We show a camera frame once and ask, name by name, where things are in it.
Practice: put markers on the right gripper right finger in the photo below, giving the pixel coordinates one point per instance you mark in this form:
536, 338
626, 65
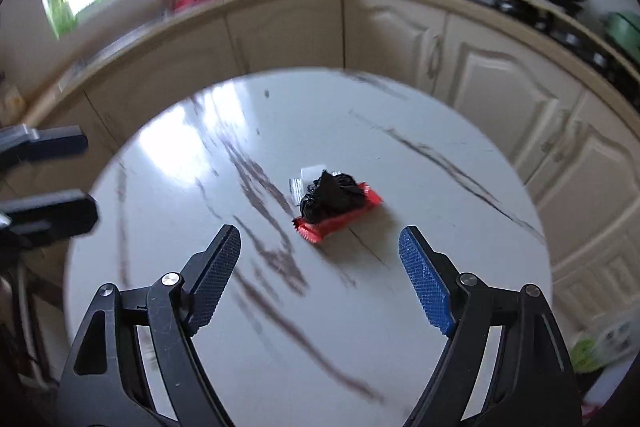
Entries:
532, 383

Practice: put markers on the white plastic jelly cup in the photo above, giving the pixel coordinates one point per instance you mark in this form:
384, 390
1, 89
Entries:
301, 185

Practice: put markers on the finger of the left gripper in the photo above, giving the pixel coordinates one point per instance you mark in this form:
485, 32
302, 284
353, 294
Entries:
55, 142
65, 213

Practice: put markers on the green electric cooker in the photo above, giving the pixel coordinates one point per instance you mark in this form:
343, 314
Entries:
622, 30

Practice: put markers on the black plastic bag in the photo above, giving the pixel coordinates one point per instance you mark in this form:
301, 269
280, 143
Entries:
330, 196

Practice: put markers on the white green trash bag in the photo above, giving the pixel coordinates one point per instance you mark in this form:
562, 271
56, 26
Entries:
605, 344

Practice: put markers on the red candy wrapper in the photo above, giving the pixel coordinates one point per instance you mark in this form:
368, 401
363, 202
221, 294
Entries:
315, 234

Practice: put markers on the cream base cabinets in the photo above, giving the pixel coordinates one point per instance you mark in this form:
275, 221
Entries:
571, 136

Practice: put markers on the black gas stove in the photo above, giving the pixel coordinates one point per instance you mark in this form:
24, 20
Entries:
573, 37

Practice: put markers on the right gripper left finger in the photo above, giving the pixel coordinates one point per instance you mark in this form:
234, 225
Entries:
104, 381

